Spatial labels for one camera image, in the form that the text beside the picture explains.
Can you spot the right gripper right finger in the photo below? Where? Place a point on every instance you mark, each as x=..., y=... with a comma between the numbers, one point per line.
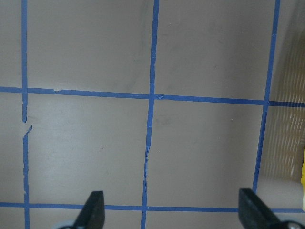
x=253, y=213

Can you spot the yellow woven basket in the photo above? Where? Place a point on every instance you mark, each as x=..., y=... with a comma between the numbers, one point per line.
x=303, y=180

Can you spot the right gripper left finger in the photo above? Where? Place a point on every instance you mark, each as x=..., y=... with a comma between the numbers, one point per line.
x=92, y=214

